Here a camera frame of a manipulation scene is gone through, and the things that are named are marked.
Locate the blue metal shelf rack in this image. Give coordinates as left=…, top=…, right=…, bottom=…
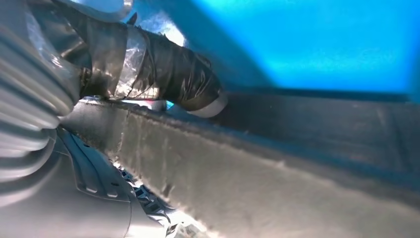
left=124, top=0, right=420, bottom=106

